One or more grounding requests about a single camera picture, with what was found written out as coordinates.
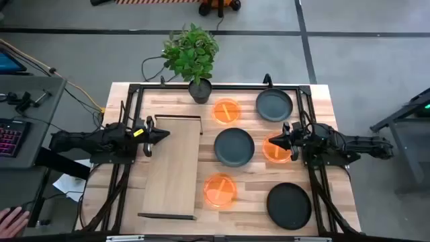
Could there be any laptop with blue screen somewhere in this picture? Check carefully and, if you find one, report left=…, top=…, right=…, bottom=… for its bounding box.
left=0, top=48, right=28, bottom=75

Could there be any silver metal bar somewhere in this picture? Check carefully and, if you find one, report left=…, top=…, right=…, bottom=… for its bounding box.
left=294, top=236, right=333, bottom=242
left=105, top=235, right=146, bottom=242

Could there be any dark grey plate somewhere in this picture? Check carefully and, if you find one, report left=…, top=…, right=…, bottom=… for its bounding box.
left=266, top=182, right=312, bottom=231
left=255, top=87, right=294, bottom=122
left=213, top=127, right=255, bottom=168

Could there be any green potted plant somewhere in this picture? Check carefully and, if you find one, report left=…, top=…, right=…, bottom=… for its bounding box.
left=160, top=22, right=221, bottom=105

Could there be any striped floor barrier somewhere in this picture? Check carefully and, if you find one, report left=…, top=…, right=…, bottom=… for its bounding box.
left=116, top=0, right=202, bottom=5

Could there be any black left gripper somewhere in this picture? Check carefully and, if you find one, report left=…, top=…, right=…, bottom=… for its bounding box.
left=133, top=116, right=171, bottom=158

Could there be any black desk frame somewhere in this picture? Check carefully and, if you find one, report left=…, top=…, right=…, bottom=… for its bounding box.
left=369, top=87, right=430, bottom=186

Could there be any grey desk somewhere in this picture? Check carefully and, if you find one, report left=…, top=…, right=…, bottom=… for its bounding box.
left=0, top=75, right=68, bottom=169

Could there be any yellow cable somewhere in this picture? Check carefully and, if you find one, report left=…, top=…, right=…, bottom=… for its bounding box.
left=0, top=38, right=105, bottom=114

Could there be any orange wheeled cart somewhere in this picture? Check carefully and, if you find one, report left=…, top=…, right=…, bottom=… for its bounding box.
left=198, top=0, right=242, bottom=17

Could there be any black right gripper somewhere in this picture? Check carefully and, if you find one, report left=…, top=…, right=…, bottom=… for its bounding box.
left=268, top=121, right=305, bottom=162

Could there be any orange translucent plate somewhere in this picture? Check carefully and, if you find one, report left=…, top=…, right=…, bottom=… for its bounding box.
left=211, top=97, right=242, bottom=126
left=261, top=131, right=293, bottom=165
left=203, top=172, right=238, bottom=208

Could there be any white paper sheet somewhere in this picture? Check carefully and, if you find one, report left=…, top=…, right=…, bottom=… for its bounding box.
left=52, top=159, right=92, bottom=203

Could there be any black tool on desk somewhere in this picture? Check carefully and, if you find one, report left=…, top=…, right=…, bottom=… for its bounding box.
left=0, top=89, right=53, bottom=114

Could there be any black metal table frame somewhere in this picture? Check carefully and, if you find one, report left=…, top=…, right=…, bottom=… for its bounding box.
left=75, top=82, right=363, bottom=236

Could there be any person's hand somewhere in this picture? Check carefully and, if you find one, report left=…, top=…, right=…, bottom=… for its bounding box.
left=0, top=206, right=31, bottom=239

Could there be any backlit black keyboard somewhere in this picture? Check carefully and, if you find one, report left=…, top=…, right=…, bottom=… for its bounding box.
left=0, top=118, right=32, bottom=158

